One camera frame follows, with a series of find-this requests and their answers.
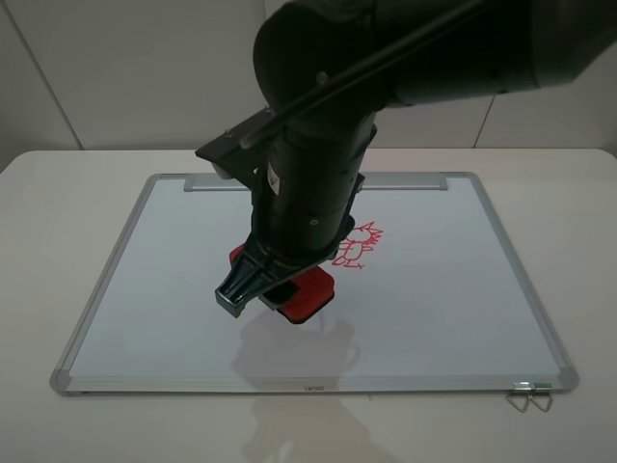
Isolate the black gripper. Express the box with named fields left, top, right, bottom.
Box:
left=215, top=167, right=364, bottom=318

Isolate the red whiteboard eraser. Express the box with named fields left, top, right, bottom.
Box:
left=235, top=236, right=335, bottom=324

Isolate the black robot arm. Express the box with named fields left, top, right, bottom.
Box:
left=197, top=1, right=616, bottom=323

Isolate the aluminium framed whiteboard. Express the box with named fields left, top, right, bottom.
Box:
left=50, top=173, right=578, bottom=395

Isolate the left metal hanging clip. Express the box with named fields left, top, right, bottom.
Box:
left=506, top=382, right=534, bottom=413

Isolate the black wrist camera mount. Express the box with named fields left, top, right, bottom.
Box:
left=196, top=107, right=276, bottom=190

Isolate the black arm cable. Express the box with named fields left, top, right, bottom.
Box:
left=239, top=0, right=488, bottom=149

